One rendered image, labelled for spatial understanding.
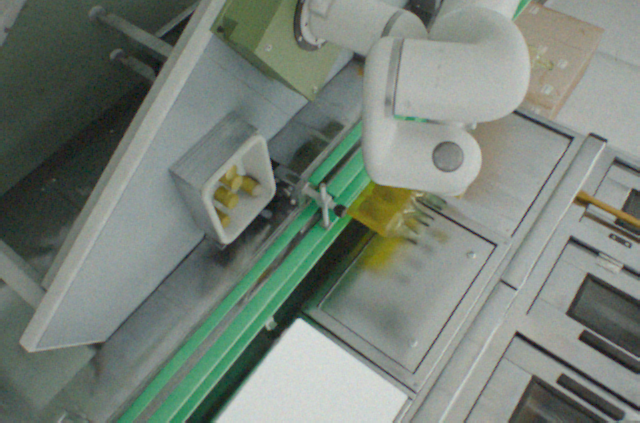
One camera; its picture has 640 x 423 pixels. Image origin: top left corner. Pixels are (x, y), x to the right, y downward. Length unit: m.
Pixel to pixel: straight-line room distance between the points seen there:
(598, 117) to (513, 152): 4.46
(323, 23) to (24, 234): 1.11
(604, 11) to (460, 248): 6.13
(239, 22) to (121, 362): 0.71
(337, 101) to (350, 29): 0.43
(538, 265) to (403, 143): 0.91
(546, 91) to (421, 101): 4.54
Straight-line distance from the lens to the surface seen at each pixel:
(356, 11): 0.94
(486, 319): 1.39
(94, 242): 1.04
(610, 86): 6.49
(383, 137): 0.64
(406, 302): 1.37
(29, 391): 1.53
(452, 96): 0.58
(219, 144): 1.06
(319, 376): 1.31
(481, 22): 0.64
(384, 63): 0.58
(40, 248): 1.69
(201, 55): 0.99
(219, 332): 1.20
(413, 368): 1.32
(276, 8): 0.93
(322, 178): 1.23
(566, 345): 1.45
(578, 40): 5.67
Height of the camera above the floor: 1.37
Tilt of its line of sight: 21 degrees down
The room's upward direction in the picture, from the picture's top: 121 degrees clockwise
